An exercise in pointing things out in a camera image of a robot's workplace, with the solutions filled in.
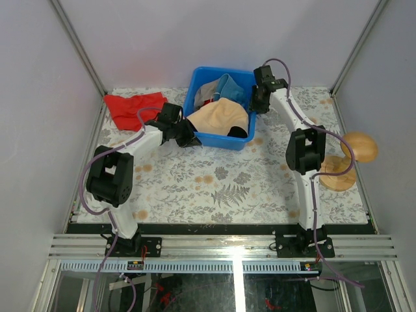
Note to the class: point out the left aluminium frame post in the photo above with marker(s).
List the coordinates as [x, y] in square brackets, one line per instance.
[75, 41]

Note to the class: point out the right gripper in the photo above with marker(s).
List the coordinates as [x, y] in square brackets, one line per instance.
[253, 106]

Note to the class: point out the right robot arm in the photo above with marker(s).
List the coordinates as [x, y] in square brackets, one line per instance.
[304, 156]

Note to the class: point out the aluminium frame post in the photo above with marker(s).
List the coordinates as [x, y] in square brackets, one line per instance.
[75, 41]
[365, 33]

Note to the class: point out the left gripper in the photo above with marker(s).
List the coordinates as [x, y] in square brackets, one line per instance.
[190, 138]

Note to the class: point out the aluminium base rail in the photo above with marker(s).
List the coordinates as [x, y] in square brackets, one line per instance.
[265, 247]

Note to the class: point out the blue bucket hat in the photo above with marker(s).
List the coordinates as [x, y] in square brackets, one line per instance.
[229, 89]

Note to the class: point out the floral table mat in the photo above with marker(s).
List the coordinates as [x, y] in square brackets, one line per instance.
[205, 185]

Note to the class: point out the red cloth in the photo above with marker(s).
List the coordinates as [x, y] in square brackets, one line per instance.
[124, 111]

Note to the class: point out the beige bucket hat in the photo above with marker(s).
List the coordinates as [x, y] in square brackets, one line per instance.
[223, 117]

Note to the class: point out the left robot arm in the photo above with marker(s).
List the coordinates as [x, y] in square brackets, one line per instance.
[106, 182]

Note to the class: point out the wooden hat stand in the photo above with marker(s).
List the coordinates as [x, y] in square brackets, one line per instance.
[338, 173]

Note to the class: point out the right aluminium frame post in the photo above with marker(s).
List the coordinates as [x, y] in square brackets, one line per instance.
[365, 33]

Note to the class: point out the blue plastic bin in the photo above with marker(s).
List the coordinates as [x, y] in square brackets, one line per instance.
[244, 79]

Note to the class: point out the grey hat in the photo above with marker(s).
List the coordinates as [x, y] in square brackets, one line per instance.
[205, 94]

